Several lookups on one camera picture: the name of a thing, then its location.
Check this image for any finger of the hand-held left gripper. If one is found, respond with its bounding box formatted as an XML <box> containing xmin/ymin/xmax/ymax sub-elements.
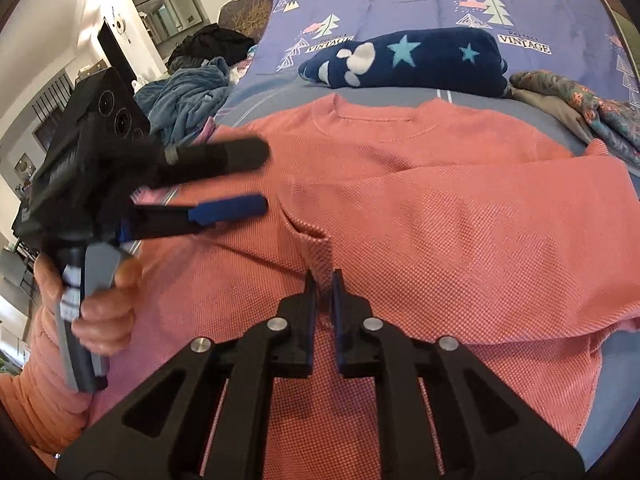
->
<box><xmin>129</xmin><ymin>194</ymin><xmax>269</xmax><ymax>242</ymax></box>
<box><xmin>162</xmin><ymin>138</ymin><xmax>271</xmax><ymax>187</ymax></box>

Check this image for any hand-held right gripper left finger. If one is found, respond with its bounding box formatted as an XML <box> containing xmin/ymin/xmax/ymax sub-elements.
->
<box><xmin>55</xmin><ymin>269</ymin><xmax>319</xmax><ymax>480</ymax></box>

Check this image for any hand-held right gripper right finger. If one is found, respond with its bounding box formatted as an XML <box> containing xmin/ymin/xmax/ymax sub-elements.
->
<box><xmin>331</xmin><ymin>269</ymin><xmax>586</xmax><ymax>480</ymax></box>

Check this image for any pink knit sweater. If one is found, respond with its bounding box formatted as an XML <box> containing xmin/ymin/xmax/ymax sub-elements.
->
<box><xmin>92</xmin><ymin>95</ymin><xmax>640</xmax><ymax>480</ymax></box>

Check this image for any person's left forearm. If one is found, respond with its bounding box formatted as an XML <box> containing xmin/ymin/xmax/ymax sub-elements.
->
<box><xmin>0</xmin><ymin>305</ymin><xmax>111</xmax><ymax>461</ymax></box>

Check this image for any black clothes pile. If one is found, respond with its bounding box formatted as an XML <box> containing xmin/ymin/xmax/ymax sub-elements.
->
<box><xmin>167</xmin><ymin>24</ymin><xmax>256</xmax><ymax>69</ymax></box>

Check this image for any person's left hand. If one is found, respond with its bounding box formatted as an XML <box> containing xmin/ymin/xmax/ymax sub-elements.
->
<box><xmin>32</xmin><ymin>252</ymin><xmax>143</xmax><ymax>358</ymax></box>

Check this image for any blue fluffy robe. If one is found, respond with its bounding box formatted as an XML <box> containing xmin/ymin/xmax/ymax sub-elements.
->
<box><xmin>134</xmin><ymin>56</ymin><xmax>232</xmax><ymax>147</ymax></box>

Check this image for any brown patterned pillow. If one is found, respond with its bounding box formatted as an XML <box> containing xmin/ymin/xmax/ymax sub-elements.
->
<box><xmin>218</xmin><ymin>0</ymin><xmax>279</xmax><ymax>44</ymax></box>

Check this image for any navy star print blanket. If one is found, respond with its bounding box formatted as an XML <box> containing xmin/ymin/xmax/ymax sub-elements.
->
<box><xmin>298</xmin><ymin>27</ymin><xmax>511</xmax><ymax>99</ymax></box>

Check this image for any purple tree print duvet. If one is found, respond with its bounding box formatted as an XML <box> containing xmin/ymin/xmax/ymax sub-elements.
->
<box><xmin>230</xmin><ymin>0</ymin><xmax>640</xmax><ymax>111</ymax></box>

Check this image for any folded floral cloth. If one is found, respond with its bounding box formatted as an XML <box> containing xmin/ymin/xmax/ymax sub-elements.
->
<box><xmin>509</xmin><ymin>70</ymin><xmax>640</xmax><ymax>168</ymax></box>

